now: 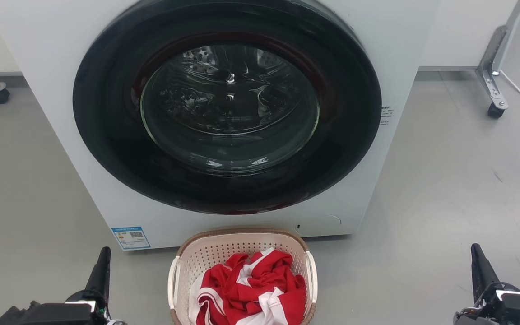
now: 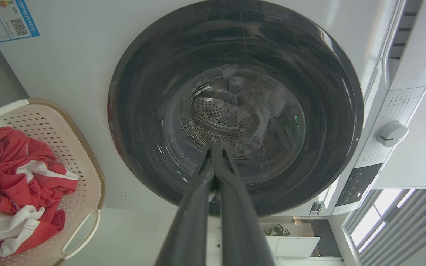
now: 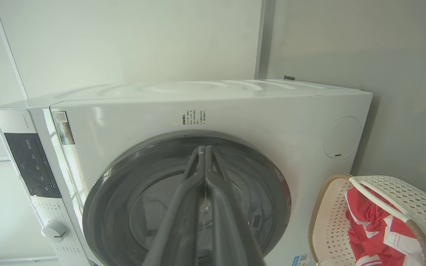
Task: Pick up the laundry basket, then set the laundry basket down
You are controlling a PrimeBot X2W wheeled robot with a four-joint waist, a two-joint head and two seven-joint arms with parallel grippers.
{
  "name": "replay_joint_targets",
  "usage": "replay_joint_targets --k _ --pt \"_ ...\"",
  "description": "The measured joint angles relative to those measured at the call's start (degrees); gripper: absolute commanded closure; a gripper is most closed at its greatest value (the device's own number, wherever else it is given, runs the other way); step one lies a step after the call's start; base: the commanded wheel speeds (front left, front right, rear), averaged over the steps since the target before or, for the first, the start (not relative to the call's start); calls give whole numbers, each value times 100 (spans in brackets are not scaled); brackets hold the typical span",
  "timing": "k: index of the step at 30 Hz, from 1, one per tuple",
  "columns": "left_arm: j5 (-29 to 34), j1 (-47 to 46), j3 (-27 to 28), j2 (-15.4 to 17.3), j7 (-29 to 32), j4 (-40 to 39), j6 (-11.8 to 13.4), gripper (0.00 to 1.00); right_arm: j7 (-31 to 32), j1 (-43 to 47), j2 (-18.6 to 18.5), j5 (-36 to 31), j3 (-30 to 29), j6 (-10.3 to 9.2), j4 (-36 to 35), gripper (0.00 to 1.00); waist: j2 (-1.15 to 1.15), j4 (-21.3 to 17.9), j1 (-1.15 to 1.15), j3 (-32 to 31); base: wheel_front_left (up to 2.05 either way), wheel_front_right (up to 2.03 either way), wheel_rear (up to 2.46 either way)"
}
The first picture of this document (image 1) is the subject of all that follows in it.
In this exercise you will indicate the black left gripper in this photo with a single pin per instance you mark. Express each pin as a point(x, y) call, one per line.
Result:
point(57, 315)

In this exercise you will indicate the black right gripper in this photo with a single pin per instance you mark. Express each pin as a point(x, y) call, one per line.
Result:
point(513, 311)

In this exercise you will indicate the cream perforated laundry basket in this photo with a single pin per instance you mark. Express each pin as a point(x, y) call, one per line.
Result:
point(219, 250)

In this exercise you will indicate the blue energy label sticker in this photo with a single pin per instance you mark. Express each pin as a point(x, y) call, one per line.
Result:
point(131, 238)

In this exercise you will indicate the red and white garment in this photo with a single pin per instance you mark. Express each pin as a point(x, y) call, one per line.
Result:
point(255, 284)

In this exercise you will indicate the round black washing machine door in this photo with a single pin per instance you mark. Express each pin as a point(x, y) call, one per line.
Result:
point(106, 113)

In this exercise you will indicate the round white filter cover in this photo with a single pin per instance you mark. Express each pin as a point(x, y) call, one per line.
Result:
point(321, 224)

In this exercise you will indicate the long angled metal stand leg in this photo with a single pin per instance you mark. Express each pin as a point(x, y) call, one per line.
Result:
point(490, 67)

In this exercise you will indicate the white front-load washing machine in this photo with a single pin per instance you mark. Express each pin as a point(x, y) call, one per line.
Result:
point(43, 67)

